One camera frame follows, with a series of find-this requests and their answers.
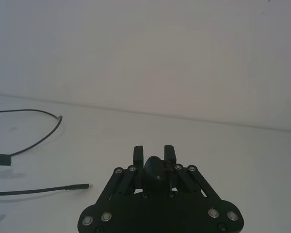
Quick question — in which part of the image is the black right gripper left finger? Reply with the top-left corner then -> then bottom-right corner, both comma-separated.
78,145 -> 145,227

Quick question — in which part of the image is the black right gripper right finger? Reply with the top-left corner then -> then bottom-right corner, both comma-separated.
163,145 -> 245,225

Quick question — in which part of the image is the black rounded plastic object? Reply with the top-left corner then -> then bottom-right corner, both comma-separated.
142,155 -> 172,193

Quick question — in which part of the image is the black cable with straight plug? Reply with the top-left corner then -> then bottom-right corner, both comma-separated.
0,183 -> 94,196

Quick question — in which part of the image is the black cable with angled plug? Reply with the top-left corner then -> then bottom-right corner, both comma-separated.
0,109 -> 64,167

